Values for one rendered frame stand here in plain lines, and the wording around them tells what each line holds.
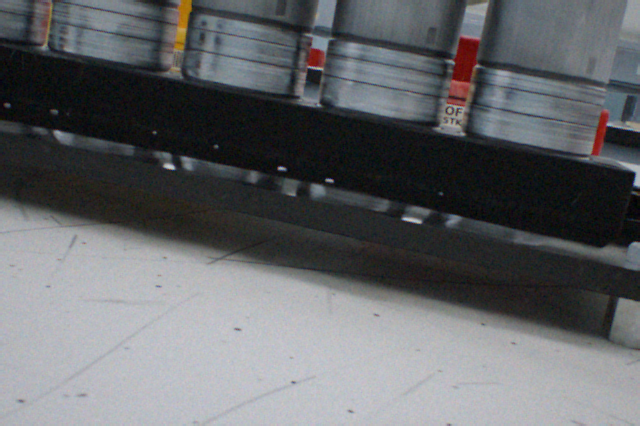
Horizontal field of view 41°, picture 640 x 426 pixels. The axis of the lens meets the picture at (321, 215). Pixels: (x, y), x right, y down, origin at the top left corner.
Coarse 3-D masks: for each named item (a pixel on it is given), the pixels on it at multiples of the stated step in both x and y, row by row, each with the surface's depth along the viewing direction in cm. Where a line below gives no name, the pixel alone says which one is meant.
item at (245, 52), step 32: (192, 0) 16; (224, 0) 16; (256, 0) 16; (288, 0) 16; (192, 32) 16; (224, 32) 16; (256, 32) 16; (288, 32) 16; (192, 64) 16; (224, 64) 16; (256, 64) 16; (288, 64) 16; (288, 96) 16
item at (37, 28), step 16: (0, 0) 17; (16, 0) 17; (32, 0) 17; (48, 0) 18; (0, 16) 17; (16, 16) 17; (32, 16) 17; (48, 16) 18; (0, 32) 17; (16, 32) 17; (32, 32) 17
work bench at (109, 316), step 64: (0, 192) 13; (64, 192) 14; (128, 192) 15; (0, 256) 10; (64, 256) 11; (128, 256) 11; (192, 256) 12; (256, 256) 13; (320, 256) 13; (384, 256) 14; (0, 320) 8; (64, 320) 8; (128, 320) 9; (192, 320) 9; (256, 320) 10; (320, 320) 10; (384, 320) 11; (448, 320) 11; (512, 320) 12; (576, 320) 12; (0, 384) 7; (64, 384) 7; (128, 384) 7; (192, 384) 7; (256, 384) 8; (320, 384) 8; (384, 384) 8; (448, 384) 9; (512, 384) 9; (576, 384) 9
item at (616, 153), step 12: (468, 12) 238; (324, 36) 247; (636, 48) 230; (312, 72) 248; (312, 84) 252; (612, 84) 232; (312, 96) 253; (612, 132) 233; (624, 132) 233; (636, 132) 232; (612, 144) 237; (624, 144) 294; (636, 144) 233; (600, 156) 238; (612, 156) 238; (624, 156) 237; (636, 156) 236
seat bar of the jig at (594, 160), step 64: (0, 64) 16; (64, 64) 16; (192, 128) 16; (256, 128) 16; (320, 128) 15; (384, 128) 15; (448, 128) 17; (448, 192) 15; (512, 192) 15; (576, 192) 15
